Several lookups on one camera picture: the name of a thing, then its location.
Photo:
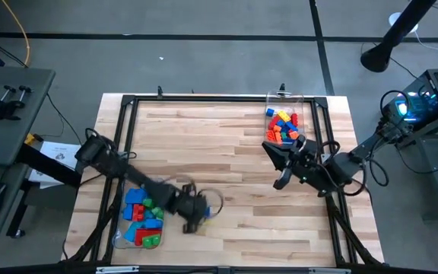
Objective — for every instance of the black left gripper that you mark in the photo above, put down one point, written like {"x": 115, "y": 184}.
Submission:
{"x": 188, "y": 207}

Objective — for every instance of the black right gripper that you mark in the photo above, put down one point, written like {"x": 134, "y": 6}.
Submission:
{"x": 304, "y": 161}

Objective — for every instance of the small green block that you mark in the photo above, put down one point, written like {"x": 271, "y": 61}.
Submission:
{"x": 284, "y": 135}

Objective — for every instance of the small red block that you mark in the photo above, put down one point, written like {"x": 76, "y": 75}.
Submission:
{"x": 294, "y": 119}

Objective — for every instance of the yellow block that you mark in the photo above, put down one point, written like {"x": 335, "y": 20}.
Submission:
{"x": 284, "y": 116}

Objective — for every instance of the large green block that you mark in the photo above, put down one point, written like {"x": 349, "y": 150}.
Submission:
{"x": 157, "y": 213}
{"x": 148, "y": 202}
{"x": 151, "y": 241}

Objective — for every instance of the large blue block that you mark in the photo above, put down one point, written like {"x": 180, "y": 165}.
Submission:
{"x": 132, "y": 232}
{"x": 153, "y": 223}
{"x": 128, "y": 212}
{"x": 148, "y": 215}
{"x": 135, "y": 196}

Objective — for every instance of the large red block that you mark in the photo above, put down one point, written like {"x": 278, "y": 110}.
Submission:
{"x": 139, "y": 212}
{"x": 138, "y": 237}

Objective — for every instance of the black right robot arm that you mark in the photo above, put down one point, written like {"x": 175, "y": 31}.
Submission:
{"x": 346, "y": 167}

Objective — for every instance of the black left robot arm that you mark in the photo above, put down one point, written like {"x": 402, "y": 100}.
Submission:
{"x": 127, "y": 171}

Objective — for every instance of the clear plastic bin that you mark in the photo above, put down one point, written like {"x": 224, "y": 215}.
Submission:
{"x": 118, "y": 239}
{"x": 283, "y": 100}

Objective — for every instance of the small black clamp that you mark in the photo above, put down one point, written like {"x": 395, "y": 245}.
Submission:
{"x": 160, "y": 90}
{"x": 282, "y": 88}

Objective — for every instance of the desktop computer with lights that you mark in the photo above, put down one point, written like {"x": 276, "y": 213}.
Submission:
{"x": 424, "y": 99}

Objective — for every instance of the white paper sheet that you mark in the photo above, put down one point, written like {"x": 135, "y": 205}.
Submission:
{"x": 57, "y": 156}

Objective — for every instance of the black stand pole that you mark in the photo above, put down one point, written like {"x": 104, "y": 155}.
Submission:
{"x": 397, "y": 34}

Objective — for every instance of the white round base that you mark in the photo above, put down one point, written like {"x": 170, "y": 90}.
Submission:
{"x": 393, "y": 18}

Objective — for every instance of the small yellow object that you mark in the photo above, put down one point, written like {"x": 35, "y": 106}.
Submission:
{"x": 30, "y": 139}

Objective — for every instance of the black desk clamp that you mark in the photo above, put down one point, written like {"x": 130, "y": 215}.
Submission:
{"x": 8, "y": 104}

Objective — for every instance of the black metal table frame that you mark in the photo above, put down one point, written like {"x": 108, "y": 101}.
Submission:
{"x": 223, "y": 99}

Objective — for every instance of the silver bracket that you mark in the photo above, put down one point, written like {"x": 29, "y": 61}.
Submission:
{"x": 117, "y": 269}
{"x": 329, "y": 271}

